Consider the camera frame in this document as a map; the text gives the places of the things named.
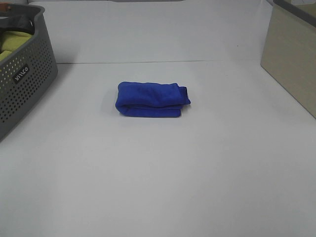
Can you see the blue towel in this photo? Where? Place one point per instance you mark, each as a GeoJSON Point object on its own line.
{"type": "Point", "coordinates": [151, 100]}

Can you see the grey perforated laundry basket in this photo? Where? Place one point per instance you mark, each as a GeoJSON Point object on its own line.
{"type": "Point", "coordinates": [27, 73]}

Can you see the beige storage box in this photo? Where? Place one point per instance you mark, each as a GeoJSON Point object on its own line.
{"type": "Point", "coordinates": [289, 53]}

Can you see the dark cloth in basket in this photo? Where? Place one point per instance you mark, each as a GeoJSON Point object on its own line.
{"type": "Point", "coordinates": [17, 23]}

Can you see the yellow-green towel in basket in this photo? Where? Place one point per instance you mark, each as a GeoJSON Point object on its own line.
{"type": "Point", "coordinates": [10, 41]}

